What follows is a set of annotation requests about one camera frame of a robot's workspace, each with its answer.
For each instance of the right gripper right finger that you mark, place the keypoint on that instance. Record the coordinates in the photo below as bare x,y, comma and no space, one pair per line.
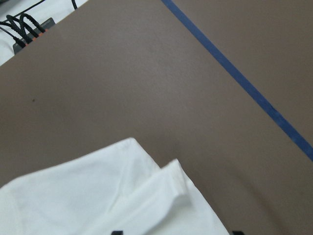
237,232

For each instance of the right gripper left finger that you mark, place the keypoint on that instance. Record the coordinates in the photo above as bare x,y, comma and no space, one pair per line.
117,233

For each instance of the white long-sleeve printed shirt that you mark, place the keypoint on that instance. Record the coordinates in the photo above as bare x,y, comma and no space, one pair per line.
116,188

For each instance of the lower orange black adapter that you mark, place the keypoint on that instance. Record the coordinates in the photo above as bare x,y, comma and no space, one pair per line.
46,25

